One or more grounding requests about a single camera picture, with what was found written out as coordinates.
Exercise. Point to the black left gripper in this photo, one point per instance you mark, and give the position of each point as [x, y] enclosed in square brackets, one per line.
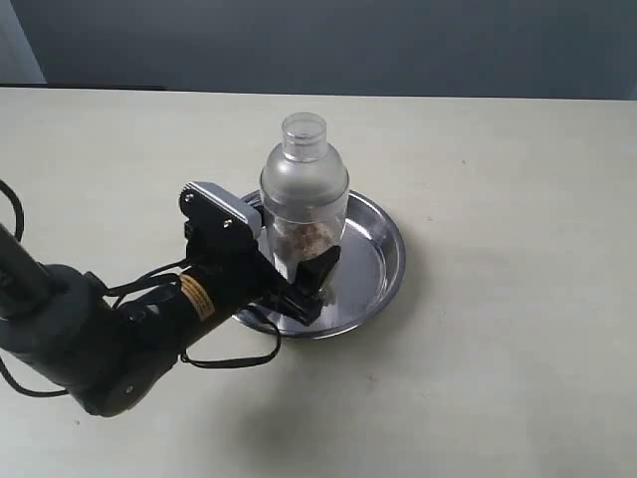
[226, 273]

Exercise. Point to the round stainless steel tray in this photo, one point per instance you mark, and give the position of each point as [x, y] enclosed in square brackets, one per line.
[366, 279]

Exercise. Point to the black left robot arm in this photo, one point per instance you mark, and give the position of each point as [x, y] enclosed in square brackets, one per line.
[107, 347]

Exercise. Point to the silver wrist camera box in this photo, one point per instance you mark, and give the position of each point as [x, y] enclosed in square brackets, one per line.
[208, 204]

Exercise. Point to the clear plastic shaker bottle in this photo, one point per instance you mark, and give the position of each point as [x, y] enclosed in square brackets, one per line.
[304, 187]

